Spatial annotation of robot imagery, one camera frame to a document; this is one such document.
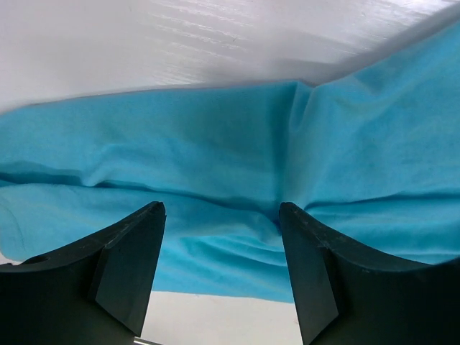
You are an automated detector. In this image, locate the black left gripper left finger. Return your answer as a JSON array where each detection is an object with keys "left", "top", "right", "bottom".
[{"left": 1, "top": 202, "right": 166, "bottom": 344}]

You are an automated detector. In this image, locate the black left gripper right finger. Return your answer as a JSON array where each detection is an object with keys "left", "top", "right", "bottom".
[{"left": 279, "top": 203, "right": 459, "bottom": 344}]

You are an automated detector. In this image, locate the turquoise t-shirt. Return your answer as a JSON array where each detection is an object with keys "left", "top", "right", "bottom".
[{"left": 1, "top": 24, "right": 459, "bottom": 303}]

